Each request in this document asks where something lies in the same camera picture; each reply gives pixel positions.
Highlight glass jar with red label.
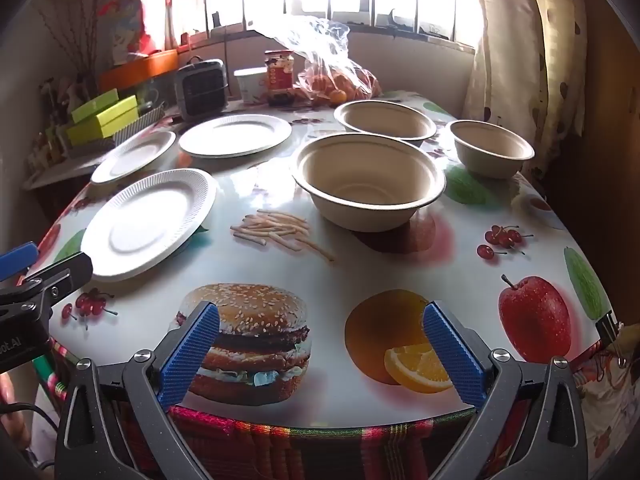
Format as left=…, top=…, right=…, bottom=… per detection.
left=264, top=50, right=296, bottom=106

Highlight side shelf board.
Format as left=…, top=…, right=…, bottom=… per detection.
left=22, top=137, right=122, bottom=191

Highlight small beige paper bowl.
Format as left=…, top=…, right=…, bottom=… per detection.
left=449, top=119, right=536, bottom=180

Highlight red gift bag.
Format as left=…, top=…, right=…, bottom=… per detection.
left=97, top=0, right=167, bottom=67

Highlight lime green box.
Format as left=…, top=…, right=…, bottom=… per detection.
left=65, top=95, right=139, bottom=147
left=70, top=88, right=121, bottom=124

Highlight cream patterned curtain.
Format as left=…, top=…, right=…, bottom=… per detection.
left=460, top=0, right=590, bottom=173

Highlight food print tablecloth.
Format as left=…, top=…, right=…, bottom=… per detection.
left=22, top=90, right=622, bottom=433

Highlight large beige paper bowl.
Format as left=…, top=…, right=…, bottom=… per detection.
left=333, top=100, right=438, bottom=148
left=292, top=132, right=447, bottom=233

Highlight small white paper plate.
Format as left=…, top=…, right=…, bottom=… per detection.
left=90, top=130, right=178, bottom=184

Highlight dried branches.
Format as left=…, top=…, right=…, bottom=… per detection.
left=35, top=0, right=103, bottom=92

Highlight black cable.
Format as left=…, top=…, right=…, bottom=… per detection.
left=0, top=399, right=62, bottom=436

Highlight orange box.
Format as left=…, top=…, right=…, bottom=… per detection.
left=97, top=48, right=180, bottom=94

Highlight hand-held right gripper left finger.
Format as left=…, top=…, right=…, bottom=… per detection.
left=54, top=301, right=222, bottom=480

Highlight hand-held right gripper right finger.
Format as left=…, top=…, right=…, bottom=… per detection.
left=422, top=301, right=588, bottom=480

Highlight large white paper plate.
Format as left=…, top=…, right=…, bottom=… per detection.
left=178, top=114, right=293, bottom=159

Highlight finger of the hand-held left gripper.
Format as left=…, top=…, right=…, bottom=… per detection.
left=0, top=242, right=40, bottom=283
left=0, top=251, right=94, bottom=322

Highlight clear plastic bag of oranges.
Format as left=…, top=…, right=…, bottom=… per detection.
left=254, top=15, right=384, bottom=109

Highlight grey portable fan heater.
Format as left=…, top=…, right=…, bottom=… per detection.
left=174, top=57, right=230, bottom=121

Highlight white plastic tub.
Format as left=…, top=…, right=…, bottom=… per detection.
left=234, top=67, right=269, bottom=105

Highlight plaid cloth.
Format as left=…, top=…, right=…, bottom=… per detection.
left=35, top=337, right=640, bottom=480

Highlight white ribbed foam plate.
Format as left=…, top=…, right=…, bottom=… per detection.
left=80, top=168, right=218, bottom=282

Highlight grey striped tray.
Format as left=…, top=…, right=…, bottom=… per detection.
left=112, top=102, right=166, bottom=146

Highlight black binder clip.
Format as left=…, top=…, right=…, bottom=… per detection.
left=597, top=310, right=622, bottom=350

